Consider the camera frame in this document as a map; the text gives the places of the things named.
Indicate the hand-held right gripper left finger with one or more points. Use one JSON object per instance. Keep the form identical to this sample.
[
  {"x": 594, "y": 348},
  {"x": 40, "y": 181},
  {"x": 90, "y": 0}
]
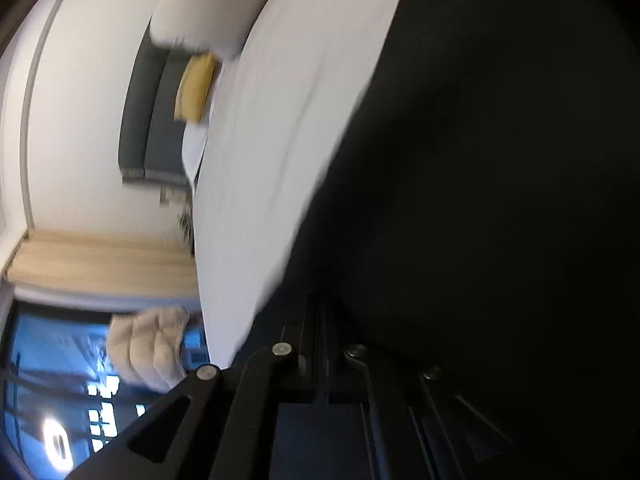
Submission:
[{"x": 252, "y": 385}]

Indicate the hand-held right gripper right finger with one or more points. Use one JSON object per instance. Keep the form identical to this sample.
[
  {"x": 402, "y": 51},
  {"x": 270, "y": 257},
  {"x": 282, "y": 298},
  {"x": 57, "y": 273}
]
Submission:
[{"x": 372, "y": 395}]

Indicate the black pants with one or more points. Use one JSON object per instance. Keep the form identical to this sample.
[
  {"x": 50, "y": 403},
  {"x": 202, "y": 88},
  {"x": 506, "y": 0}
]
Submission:
[{"x": 475, "y": 170}]

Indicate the beige quilted cloth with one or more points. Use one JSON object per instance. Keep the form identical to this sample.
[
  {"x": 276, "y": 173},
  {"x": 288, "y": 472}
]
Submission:
[{"x": 150, "y": 345}]

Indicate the wooden window ledge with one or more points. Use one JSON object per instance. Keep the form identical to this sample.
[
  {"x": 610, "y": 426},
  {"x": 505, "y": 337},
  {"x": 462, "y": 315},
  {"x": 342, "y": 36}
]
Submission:
[{"x": 100, "y": 265}]

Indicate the glass window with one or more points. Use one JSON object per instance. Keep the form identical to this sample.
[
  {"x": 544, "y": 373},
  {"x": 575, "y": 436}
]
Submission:
[{"x": 50, "y": 370}]

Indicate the white bed sheet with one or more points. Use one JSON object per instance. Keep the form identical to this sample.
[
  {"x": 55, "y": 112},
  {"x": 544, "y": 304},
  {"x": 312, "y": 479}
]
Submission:
[{"x": 280, "y": 160}]

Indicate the grey upholstered headboard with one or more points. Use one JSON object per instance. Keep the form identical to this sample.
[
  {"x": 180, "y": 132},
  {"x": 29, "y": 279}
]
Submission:
[{"x": 150, "y": 125}]

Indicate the yellow pillow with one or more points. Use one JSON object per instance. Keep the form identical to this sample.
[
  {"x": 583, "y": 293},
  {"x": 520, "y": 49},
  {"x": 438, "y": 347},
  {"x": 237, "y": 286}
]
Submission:
[{"x": 195, "y": 87}]

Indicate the white pillow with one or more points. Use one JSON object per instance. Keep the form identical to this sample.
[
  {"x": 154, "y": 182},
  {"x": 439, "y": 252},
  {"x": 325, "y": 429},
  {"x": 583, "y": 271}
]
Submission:
[{"x": 215, "y": 5}]

